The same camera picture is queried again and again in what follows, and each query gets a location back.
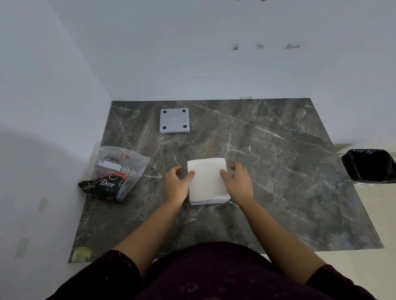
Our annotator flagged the person's right hand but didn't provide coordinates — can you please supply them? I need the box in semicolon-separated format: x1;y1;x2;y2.
220;161;255;205

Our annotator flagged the person's left hand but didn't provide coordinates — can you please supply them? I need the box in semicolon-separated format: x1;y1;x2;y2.
164;166;196;205

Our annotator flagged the white tissue paper stack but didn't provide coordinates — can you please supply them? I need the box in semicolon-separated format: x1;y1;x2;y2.
187;157;231;202

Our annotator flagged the person's right forearm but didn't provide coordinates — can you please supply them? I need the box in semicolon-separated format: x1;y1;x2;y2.
234;198;328;285

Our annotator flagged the person's left forearm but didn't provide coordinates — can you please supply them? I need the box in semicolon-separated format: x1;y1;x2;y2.
113;199;188;277

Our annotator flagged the white square tissue holder base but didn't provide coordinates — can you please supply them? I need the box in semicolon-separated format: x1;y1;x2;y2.
189;197;230;206

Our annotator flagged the grey square lid with feet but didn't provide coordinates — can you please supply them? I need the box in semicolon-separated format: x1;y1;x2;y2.
160;108;190;134

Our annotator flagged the clear and black tissue packet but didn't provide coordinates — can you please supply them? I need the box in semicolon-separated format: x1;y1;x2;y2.
78;145;151;203

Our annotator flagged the dark maroon garment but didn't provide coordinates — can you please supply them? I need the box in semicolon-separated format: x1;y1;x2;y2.
46;241;377;300

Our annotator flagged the yellow sticker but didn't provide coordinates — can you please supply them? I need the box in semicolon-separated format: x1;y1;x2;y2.
71;247;92;263

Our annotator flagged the black bin bag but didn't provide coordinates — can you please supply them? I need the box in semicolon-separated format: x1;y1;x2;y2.
341;149;396;183

